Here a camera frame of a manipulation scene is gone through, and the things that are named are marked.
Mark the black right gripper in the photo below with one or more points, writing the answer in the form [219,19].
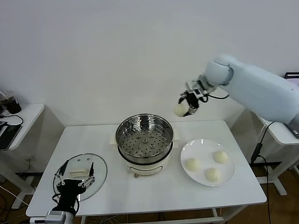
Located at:
[195,98]

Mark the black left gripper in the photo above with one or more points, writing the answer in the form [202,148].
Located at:
[70,189]

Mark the white steamed baozi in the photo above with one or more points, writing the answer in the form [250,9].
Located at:
[180,110]
[212,174]
[221,157]
[193,164]

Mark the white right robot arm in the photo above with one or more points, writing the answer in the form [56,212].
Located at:
[257,88]

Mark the stainless steel steamer basket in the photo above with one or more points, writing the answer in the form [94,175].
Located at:
[130,144]

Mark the white round plate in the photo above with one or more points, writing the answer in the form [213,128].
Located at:
[203,149]

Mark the cream electric cooking pot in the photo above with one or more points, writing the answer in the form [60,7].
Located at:
[144,170]

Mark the white side table with cup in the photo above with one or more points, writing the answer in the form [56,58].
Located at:
[30,116]

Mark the black flat tablet device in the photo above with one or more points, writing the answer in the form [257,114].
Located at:
[9,137]

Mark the plastic cup of dark coffee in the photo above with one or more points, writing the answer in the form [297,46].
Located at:
[12,105]

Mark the white side table with laptop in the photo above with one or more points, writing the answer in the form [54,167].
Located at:
[280,140]

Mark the grey open laptop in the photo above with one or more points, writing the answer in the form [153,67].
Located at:
[292,75]

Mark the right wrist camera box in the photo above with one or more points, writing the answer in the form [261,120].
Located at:
[192,84]

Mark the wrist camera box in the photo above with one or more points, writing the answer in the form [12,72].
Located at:
[56,215]
[192,84]

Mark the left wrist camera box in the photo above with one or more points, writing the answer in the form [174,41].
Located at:
[56,215]

